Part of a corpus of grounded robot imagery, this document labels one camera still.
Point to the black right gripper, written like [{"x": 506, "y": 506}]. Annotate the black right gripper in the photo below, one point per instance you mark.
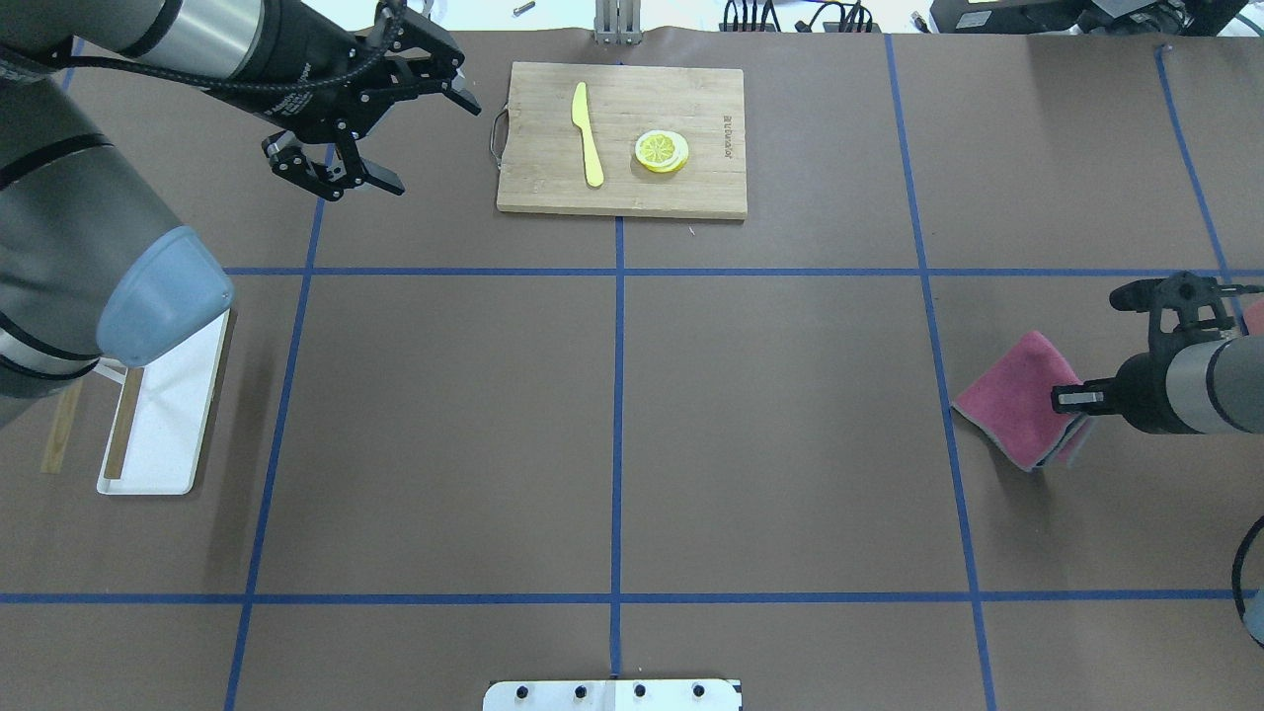
[{"x": 1144, "y": 388}]

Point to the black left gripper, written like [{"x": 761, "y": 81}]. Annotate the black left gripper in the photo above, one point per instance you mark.
[{"x": 288, "y": 61}]

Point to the pink microfiber cloth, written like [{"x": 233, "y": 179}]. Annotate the pink microfiber cloth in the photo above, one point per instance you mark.
[{"x": 1011, "y": 403}]

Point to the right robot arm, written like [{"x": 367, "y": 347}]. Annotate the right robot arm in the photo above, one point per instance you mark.
[{"x": 1205, "y": 388}]

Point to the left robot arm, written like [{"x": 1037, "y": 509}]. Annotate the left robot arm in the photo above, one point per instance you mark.
[{"x": 95, "y": 264}]

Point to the yellow plastic knife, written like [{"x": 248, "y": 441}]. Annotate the yellow plastic knife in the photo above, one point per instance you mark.
[{"x": 581, "y": 119}]

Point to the bamboo cutting board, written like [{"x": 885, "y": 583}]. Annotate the bamboo cutting board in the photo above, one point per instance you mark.
[{"x": 541, "y": 169}]

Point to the yellow lemon slice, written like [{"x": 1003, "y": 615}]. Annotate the yellow lemon slice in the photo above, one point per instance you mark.
[{"x": 661, "y": 151}]

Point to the white rectangular tray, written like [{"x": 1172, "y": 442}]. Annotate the white rectangular tray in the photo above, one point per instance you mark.
[{"x": 173, "y": 420}]

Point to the wooden chopstick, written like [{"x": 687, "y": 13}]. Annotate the wooden chopstick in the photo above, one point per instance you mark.
[
  {"x": 131, "y": 384},
  {"x": 57, "y": 442}
]

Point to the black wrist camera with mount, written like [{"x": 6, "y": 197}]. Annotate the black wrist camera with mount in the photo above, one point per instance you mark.
[{"x": 1184, "y": 309}]

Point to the metal bracket at table edge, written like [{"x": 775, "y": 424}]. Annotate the metal bracket at table edge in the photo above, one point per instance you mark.
[{"x": 617, "y": 22}]

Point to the metal base plate with bolts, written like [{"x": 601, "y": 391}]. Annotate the metal base plate with bolts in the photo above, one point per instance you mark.
[{"x": 615, "y": 694}]

